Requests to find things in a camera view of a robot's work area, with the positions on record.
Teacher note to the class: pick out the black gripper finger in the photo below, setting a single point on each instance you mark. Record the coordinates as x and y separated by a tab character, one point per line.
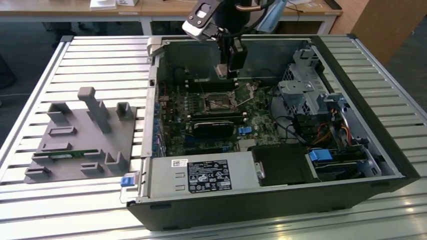
224	50
237	58

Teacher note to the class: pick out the silver CPU chip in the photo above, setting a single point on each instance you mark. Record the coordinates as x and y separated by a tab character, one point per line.
221	71

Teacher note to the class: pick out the CPU socket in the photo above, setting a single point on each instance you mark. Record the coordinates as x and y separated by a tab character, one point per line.
217	102

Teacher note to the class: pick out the metal drive cage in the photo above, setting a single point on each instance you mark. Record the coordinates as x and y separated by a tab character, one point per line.
300	92

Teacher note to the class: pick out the wooden desk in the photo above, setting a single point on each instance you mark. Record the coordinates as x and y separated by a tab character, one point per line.
160	7

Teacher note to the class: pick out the green motherboard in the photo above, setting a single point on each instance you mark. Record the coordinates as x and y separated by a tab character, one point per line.
260	120

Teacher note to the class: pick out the blue board connector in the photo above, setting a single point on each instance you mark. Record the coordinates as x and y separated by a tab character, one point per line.
244	130

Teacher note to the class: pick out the black graphics card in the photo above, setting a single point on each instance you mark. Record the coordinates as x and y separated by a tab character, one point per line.
213	130

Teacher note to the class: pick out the white printed box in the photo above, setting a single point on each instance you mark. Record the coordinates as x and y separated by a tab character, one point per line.
128	2

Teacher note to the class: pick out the silver board heat sink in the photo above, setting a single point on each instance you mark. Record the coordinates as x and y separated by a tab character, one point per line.
247	145

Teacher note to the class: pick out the plain white box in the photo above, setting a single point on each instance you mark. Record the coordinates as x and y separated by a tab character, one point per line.
103	5

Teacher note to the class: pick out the wooden cabinet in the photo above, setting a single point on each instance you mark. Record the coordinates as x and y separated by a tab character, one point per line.
383	25

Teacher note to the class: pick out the black plastic shroud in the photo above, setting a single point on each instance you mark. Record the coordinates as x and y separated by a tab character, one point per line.
283	165

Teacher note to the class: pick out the blue disk carrier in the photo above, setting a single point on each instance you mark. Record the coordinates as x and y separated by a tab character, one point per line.
320	156

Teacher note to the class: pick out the grey power supply unit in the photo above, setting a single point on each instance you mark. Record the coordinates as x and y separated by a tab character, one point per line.
167	177

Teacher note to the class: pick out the grey parts rack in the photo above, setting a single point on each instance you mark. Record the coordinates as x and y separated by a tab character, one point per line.
83	140

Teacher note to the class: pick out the metal disk bay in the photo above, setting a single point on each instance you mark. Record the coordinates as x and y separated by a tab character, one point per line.
370	167

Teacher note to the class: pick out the green RAM stick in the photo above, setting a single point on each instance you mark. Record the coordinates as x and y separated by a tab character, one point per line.
77	153

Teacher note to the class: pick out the black PC case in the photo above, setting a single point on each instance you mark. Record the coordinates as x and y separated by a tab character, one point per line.
233	212

